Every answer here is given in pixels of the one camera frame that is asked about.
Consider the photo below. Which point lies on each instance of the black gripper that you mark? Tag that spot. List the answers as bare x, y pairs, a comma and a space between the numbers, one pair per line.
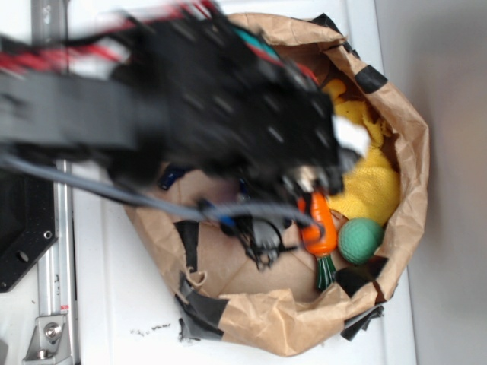
220, 100

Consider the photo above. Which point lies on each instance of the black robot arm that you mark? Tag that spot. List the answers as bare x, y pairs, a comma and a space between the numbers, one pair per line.
61, 101

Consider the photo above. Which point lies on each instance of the yellow rubber duck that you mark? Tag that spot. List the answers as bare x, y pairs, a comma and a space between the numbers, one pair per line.
335, 89

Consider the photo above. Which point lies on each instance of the orange plastic carrot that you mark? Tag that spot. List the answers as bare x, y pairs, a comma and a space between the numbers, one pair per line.
321, 239

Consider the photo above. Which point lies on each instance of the yellow cloth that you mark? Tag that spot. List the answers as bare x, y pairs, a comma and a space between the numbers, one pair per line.
372, 189

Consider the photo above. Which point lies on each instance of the brown paper bag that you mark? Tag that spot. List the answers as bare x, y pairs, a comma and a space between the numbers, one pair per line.
216, 288

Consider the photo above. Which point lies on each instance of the green knitted ball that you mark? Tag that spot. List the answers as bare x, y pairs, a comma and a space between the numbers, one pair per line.
358, 240

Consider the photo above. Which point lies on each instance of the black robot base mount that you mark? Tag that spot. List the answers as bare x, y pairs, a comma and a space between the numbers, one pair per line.
28, 225

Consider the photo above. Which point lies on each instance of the aluminium rail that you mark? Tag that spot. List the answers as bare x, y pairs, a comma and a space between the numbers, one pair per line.
55, 335

